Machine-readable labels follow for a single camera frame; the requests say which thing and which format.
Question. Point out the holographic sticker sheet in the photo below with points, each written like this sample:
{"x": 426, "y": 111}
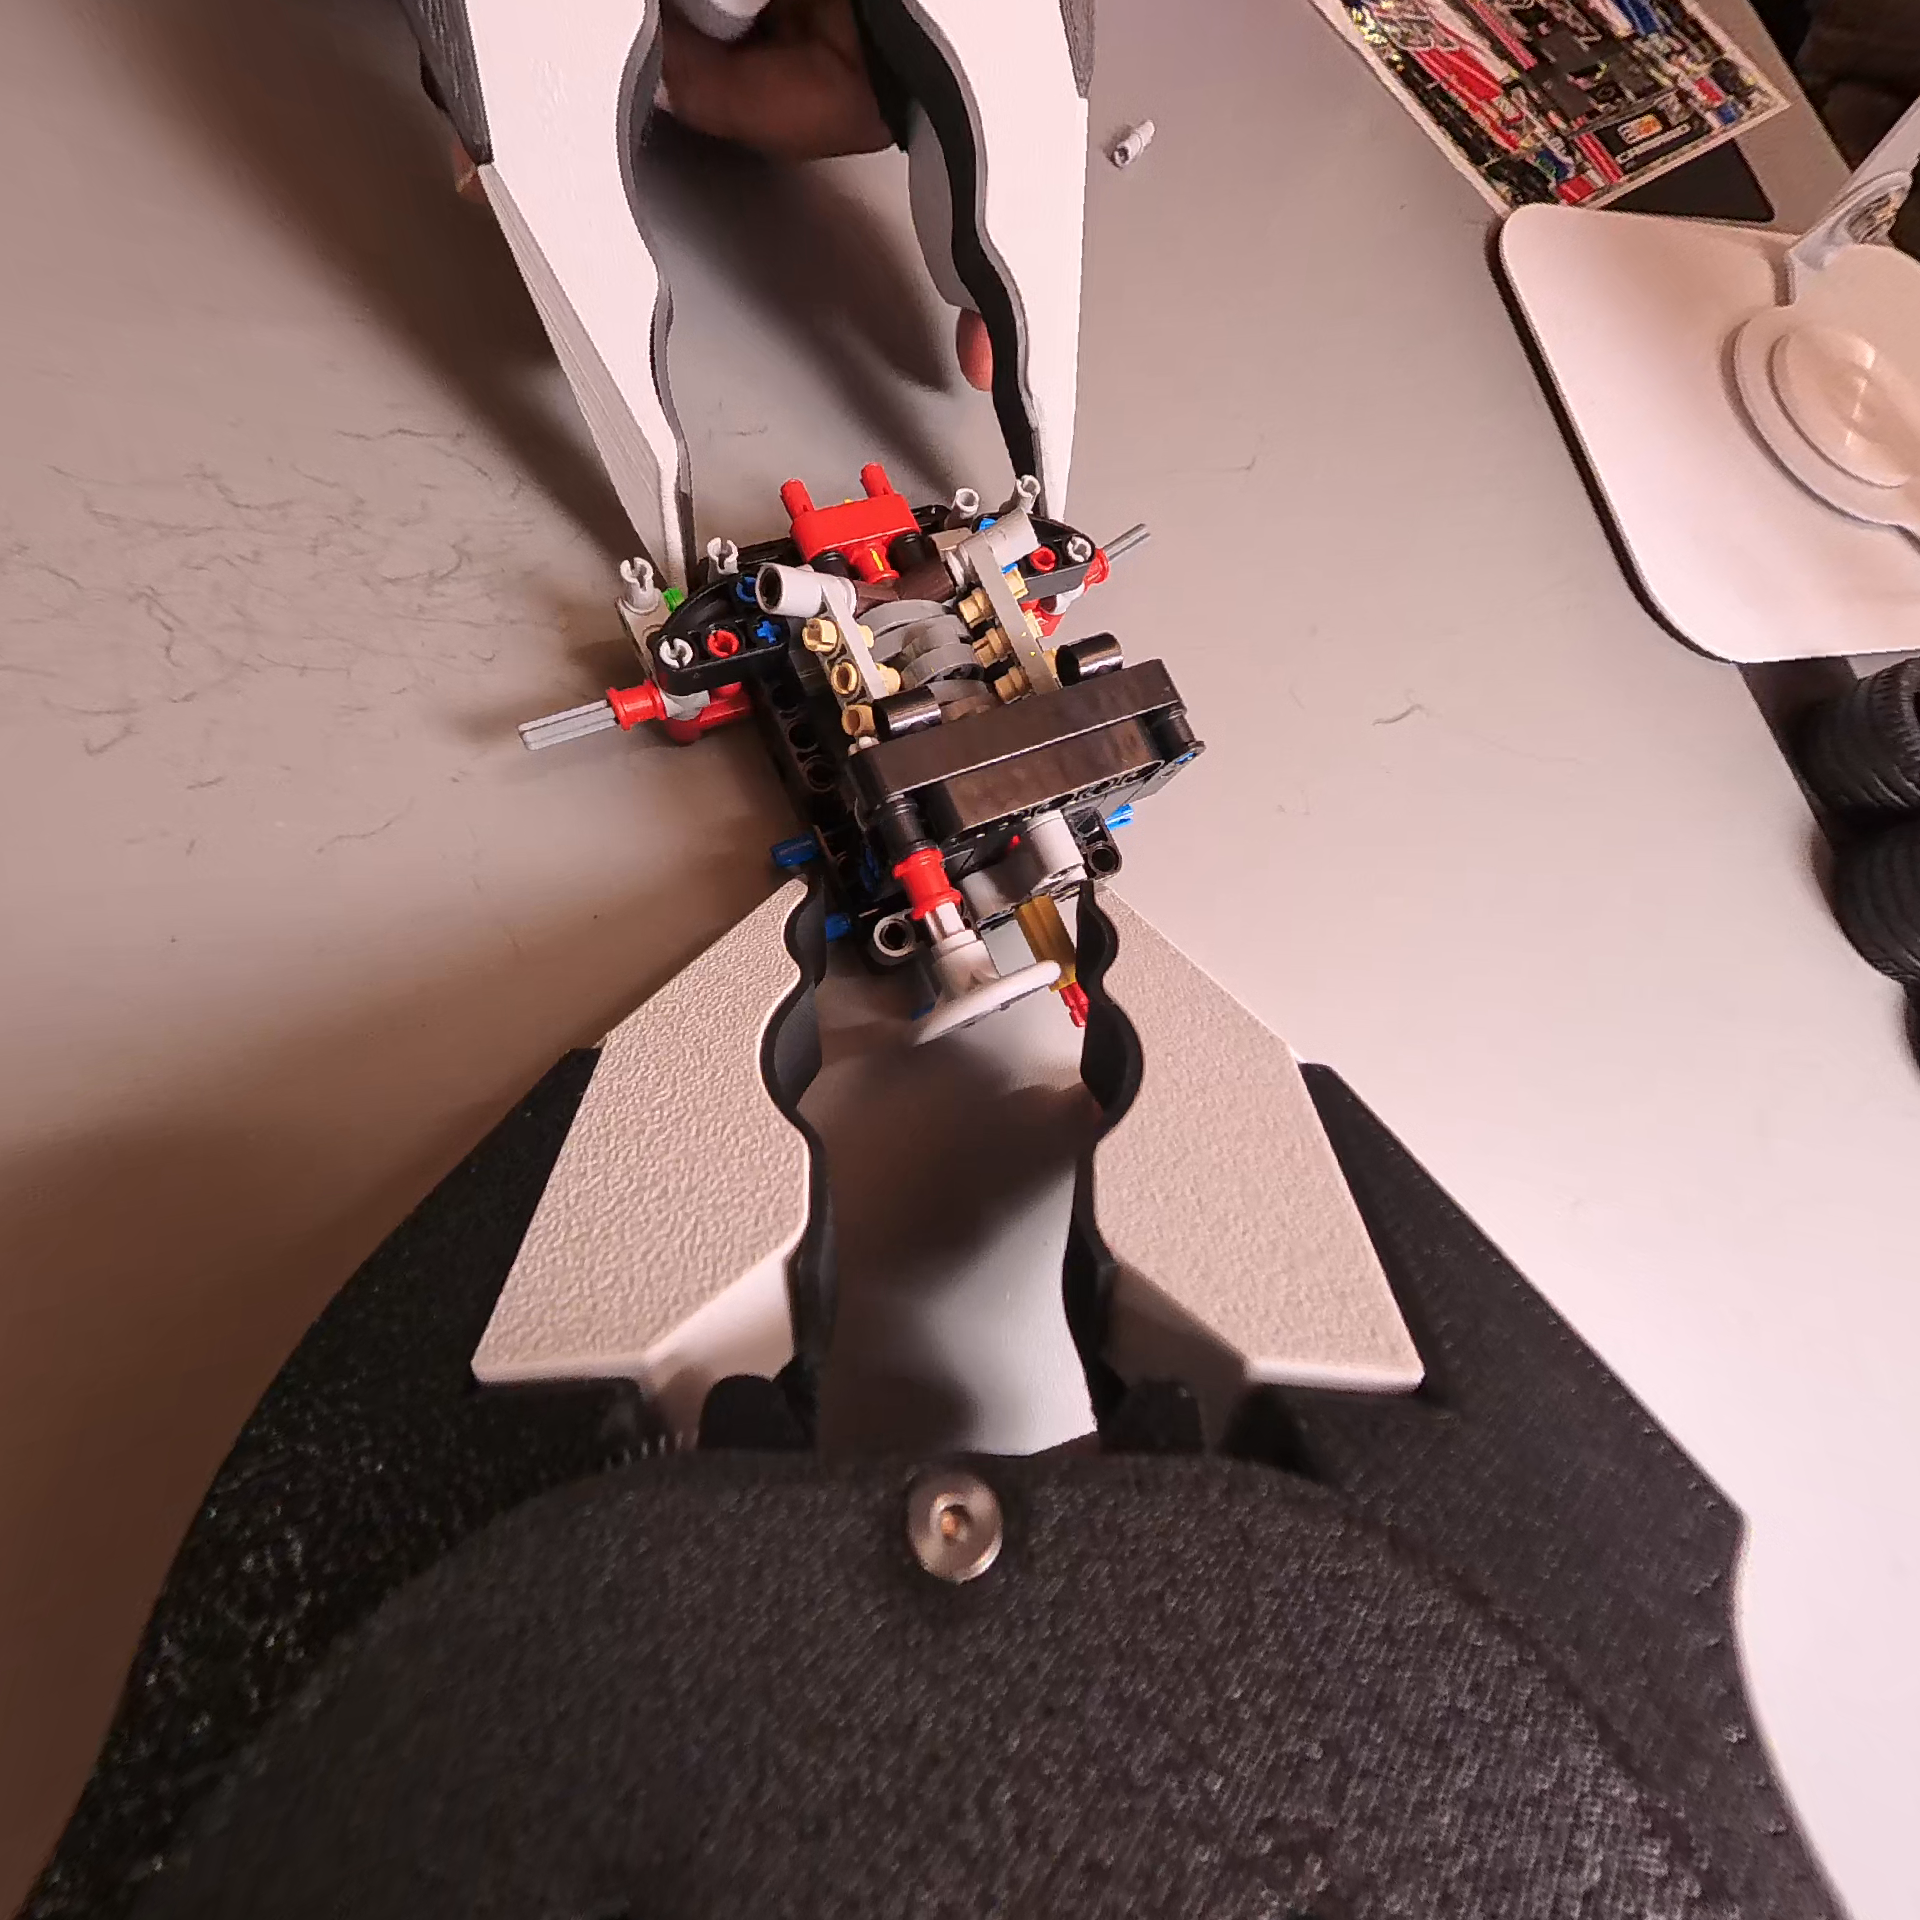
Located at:
{"x": 1559, "y": 89}

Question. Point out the black lego axle red bush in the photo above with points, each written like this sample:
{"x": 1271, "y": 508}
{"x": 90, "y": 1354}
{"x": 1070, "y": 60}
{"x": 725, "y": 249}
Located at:
{"x": 636, "y": 702}

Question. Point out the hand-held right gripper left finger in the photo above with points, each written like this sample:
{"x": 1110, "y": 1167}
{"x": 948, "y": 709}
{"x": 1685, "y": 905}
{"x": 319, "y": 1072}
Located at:
{"x": 646, "y": 1229}

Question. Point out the grey lego pin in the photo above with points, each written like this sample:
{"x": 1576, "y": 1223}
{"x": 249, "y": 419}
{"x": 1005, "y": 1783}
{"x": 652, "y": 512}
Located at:
{"x": 1133, "y": 142}

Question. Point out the person's left hand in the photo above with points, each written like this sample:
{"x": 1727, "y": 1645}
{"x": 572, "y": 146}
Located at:
{"x": 782, "y": 89}

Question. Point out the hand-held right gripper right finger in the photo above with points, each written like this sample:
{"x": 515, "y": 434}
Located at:
{"x": 1245, "y": 1229}

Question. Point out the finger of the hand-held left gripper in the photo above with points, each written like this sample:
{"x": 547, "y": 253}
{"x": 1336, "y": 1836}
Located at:
{"x": 557, "y": 179}
{"x": 1038, "y": 194}

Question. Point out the lego car chassis assembly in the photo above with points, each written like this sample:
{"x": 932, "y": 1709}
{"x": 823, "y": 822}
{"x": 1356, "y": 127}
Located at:
{"x": 1038, "y": 734}

